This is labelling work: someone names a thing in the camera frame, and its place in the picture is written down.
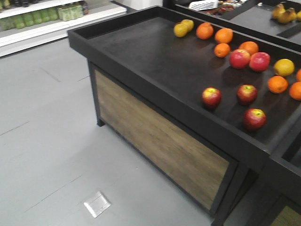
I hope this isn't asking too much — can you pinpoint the orange near divider upper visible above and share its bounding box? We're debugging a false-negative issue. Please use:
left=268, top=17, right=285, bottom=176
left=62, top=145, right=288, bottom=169
left=289, top=81, right=301, bottom=101

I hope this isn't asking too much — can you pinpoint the red apple front left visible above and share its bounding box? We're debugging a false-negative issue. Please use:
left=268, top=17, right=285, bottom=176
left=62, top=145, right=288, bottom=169
left=202, top=87, right=222, bottom=110

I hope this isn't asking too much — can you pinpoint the white store shelving unit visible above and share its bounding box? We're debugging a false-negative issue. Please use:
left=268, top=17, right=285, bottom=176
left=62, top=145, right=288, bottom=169
left=0, top=0, right=127, bottom=57

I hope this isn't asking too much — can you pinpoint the black wooden produce stand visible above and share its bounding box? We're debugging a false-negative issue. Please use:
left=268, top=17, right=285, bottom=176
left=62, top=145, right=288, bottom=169
left=68, top=0, right=301, bottom=226

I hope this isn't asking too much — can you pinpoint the red apple front right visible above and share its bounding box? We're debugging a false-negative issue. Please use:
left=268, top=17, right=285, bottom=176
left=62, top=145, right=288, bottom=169
left=242, top=108, right=267, bottom=131

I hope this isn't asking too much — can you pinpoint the large red apple right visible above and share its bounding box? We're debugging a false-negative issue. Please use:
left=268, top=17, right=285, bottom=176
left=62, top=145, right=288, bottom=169
left=249, top=52, right=270, bottom=72

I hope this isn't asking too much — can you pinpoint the yellow citrus fruit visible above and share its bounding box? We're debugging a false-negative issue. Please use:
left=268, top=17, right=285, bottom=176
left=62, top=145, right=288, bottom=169
left=273, top=58, right=295, bottom=77

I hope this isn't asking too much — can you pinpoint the metal floor outlet plate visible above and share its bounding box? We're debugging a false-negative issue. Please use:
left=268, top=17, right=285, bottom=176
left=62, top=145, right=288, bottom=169
left=84, top=191, right=111, bottom=218

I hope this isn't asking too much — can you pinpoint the red apple middle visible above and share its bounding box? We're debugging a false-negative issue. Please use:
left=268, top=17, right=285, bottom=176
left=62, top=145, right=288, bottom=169
left=237, top=84, right=258, bottom=105

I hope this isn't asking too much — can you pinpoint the large red apple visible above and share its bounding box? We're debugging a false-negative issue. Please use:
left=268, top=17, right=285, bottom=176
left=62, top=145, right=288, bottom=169
left=249, top=52, right=270, bottom=72
left=229, top=49, right=250, bottom=69

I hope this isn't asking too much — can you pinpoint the large red apple left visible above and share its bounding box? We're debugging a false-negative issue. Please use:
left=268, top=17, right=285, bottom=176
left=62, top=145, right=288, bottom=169
left=229, top=49, right=250, bottom=69

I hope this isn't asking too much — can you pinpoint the large orange back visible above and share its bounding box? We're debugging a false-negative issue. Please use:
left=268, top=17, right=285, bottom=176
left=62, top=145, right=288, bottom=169
left=238, top=41, right=259, bottom=56

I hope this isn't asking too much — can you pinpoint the small orange left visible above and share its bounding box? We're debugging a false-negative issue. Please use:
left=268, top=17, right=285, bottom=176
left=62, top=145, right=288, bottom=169
left=267, top=76, right=288, bottom=94

